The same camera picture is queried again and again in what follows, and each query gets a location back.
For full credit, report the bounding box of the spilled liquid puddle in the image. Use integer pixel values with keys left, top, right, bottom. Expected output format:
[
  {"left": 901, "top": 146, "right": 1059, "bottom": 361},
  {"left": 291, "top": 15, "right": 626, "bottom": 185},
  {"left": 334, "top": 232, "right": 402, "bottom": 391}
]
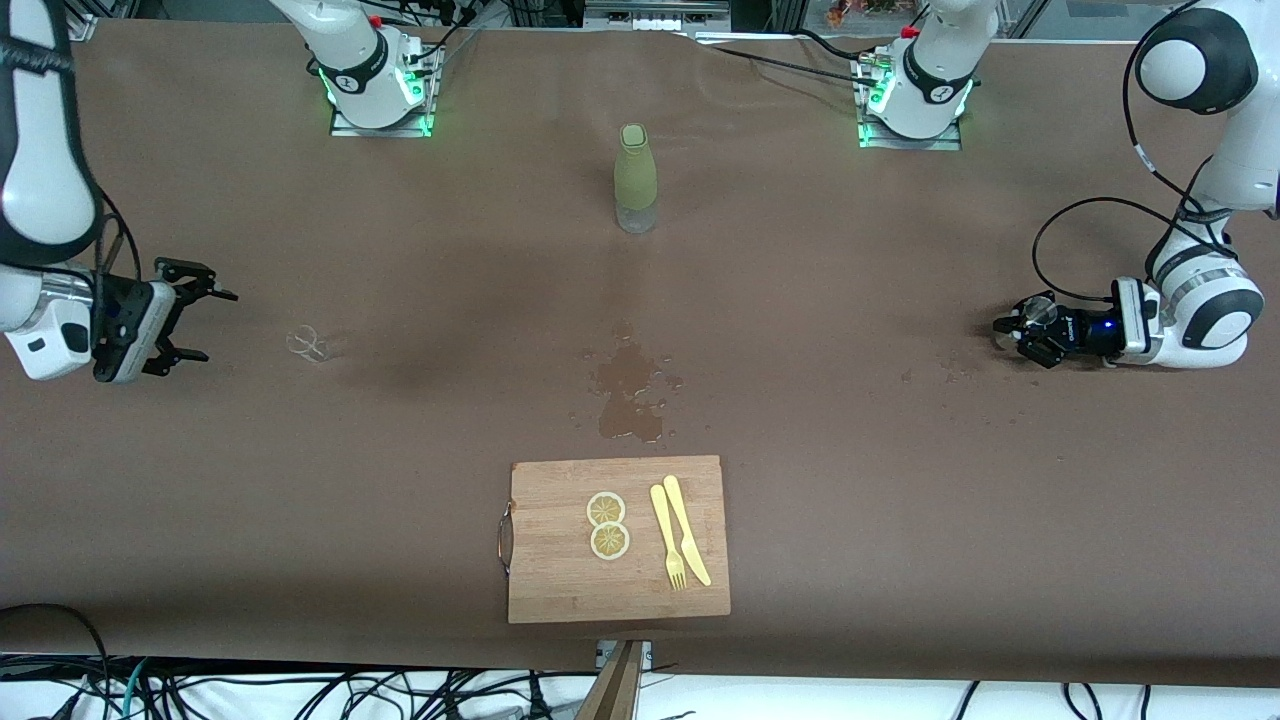
[{"left": 570, "top": 320, "right": 686, "bottom": 444}]

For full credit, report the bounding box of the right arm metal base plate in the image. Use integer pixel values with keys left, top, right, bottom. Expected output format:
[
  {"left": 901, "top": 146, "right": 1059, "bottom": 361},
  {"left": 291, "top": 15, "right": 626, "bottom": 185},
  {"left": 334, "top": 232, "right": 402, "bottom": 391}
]
[{"left": 330, "top": 40, "right": 436, "bottom": 138}]

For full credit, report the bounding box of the yellow plastic knife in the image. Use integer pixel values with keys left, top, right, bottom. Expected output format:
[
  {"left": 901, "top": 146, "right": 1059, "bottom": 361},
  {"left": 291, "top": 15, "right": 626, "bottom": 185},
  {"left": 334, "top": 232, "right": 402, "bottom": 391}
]
[{"left": 663, "top": 474, "right": 713, "bottom": 588}]

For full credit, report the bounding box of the yellow plastic fork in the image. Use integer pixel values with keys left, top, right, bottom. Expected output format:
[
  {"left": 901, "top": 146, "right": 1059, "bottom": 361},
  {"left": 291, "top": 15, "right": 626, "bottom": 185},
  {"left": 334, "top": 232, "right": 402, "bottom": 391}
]
[{"left": 650, "top": 484, "right": 688, "bottom": 592}]

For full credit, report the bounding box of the brown table cover sheet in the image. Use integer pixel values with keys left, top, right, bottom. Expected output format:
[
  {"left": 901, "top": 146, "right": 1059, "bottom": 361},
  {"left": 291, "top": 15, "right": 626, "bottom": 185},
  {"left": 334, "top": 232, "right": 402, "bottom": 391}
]
[{"left": 0, "top": 18, "right": 1280, "bottom": 689}]

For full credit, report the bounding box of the thick black cable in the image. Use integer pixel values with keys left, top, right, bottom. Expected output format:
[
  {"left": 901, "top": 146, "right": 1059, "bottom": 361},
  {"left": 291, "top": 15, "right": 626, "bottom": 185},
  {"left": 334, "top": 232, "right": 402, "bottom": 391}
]
[{"left": 0, "top": 603, "right": 113, "bottom": 720}]

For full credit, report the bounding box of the green sleeved glass bottle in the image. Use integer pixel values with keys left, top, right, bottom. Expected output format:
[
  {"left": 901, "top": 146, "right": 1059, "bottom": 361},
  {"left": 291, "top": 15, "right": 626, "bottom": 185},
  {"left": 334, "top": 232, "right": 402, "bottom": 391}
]
[{"left": 614, "top": 123, "right": 659, "bottom": 235}]

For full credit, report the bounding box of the wooden post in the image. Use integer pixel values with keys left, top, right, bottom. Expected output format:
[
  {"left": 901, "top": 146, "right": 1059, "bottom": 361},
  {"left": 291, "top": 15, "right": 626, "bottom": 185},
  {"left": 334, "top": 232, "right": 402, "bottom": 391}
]
[{"left": 575, "top": 640, "right": 646, "bottom": 720}]

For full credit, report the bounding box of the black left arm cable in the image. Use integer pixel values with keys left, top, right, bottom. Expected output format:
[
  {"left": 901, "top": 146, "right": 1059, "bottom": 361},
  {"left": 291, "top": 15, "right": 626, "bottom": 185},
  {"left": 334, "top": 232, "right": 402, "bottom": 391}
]
[{"left": 1032, "top": 0, "right": 1219, "bottom": 301}]

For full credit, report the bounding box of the steel cone jigger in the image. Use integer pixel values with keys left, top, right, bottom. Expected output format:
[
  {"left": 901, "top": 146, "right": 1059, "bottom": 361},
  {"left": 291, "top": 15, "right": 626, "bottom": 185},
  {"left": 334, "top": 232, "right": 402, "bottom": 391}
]
[{"left": 993, "top": 296, "right": 1059, "bottom": 351}]

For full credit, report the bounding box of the black power cable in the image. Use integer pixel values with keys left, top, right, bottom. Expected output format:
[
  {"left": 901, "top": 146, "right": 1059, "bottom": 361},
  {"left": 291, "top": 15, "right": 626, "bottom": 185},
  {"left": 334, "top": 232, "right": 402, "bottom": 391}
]
[{"left": 690, "top": 30, "right": 881, "bottom": 91}]

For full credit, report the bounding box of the wooden cutting board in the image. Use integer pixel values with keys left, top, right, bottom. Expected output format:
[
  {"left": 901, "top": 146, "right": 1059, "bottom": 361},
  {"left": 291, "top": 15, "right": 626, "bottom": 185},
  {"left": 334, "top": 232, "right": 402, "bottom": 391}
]
[{"left": 497, "top": 455, "right": 732, "bottom": 625}]

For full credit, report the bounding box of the teal cable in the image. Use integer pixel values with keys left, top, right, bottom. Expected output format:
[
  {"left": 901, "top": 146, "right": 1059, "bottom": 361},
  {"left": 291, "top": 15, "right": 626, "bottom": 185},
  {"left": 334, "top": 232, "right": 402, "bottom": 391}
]
[{"left": 118, "top": 658, "right": 151, "bottom": 720}]

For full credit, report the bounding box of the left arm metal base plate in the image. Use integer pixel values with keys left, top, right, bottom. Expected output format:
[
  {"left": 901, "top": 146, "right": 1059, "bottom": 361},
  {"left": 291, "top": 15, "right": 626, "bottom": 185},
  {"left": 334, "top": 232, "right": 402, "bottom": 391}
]
[{"left": 858, "top": 55, "right": 963, "bottom": 151}]

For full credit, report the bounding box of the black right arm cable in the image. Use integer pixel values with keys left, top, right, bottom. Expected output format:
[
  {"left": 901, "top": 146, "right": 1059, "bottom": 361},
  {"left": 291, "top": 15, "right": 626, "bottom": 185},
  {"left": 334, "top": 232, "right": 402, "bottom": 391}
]
[{"left": 95, "top": 190, "right": 143, "bottom": 301}]

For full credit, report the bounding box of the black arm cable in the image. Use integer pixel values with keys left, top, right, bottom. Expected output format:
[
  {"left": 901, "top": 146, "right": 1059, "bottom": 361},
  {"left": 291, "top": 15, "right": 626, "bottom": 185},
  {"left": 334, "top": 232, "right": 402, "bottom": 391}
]
[
  {"left": 95, "top": 190, "right": 143, "bottom": 301},
  {"left": 1032, "top": 0, "right": 1219, "bottom": 301}
]

